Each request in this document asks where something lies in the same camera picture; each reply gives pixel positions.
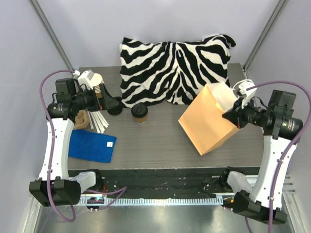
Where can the zebra print pillow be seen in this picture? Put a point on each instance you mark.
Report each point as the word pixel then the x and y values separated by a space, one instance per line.
pixel 172 71

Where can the stack of paper cups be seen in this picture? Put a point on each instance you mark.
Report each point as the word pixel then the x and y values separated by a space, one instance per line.
pixel 96 81

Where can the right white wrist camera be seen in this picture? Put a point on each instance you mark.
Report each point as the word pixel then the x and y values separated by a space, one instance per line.
pixel 246 90

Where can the brown paper coffee cup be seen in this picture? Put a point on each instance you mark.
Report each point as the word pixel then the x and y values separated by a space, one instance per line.
pixel 141 119

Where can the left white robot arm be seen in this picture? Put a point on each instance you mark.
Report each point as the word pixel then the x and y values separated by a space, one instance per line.
pixel 54 186

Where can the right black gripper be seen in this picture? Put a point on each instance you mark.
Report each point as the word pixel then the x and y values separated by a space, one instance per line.
pixel 238 115

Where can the stack of black lids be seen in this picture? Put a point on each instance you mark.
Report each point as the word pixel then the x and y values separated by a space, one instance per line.
pixel 118 109

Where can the cardboard cup carrier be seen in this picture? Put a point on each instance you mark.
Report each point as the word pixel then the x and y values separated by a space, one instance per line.
pixel 81 120

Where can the white paper straws bundle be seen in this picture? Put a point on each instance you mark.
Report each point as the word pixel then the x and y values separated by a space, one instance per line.
pixel 97 121

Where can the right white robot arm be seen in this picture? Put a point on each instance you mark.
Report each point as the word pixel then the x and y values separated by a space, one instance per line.
pixel 263 201

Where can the brown paper takeout bag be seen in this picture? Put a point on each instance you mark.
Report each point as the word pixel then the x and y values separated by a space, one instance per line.
pixel 203 122

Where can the blue folded cloth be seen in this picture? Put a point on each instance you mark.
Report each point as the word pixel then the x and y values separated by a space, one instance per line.
pixel 90 146

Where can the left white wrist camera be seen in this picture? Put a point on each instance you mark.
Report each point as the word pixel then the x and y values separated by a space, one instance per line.
pixel 86 77

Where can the aluminium frame rail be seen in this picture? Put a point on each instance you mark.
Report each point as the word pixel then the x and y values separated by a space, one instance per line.
pixel 288 187

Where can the black plastic cup lid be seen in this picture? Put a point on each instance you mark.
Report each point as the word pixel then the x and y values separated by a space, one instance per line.
pixel 139 110

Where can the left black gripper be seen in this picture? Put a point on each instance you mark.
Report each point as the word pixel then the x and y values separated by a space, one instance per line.
pixel 102 97

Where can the white slotted cable duct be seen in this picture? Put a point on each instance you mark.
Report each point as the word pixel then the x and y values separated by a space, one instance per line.
pixel 153 202

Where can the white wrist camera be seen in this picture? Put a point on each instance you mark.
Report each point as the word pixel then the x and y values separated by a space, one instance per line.
pixel 86 77
pixel 246 90

